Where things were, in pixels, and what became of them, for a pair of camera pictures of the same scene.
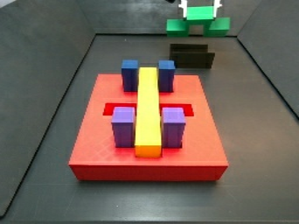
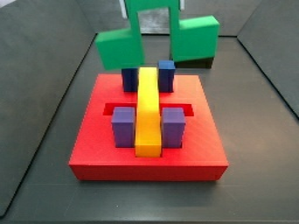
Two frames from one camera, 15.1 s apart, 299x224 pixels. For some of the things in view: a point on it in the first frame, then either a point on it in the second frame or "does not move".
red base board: [197, 161] does not move
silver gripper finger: [183, 6] -> [123, 8]
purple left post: [172, 126] does not move
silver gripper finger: [216, 6] -> [181, 3]
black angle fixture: [191, 55] does not move
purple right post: [123, 122] does not move
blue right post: [129, 74] does not move
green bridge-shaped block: [199, 15] -> [193, 37]
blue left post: [165, 72] does not move
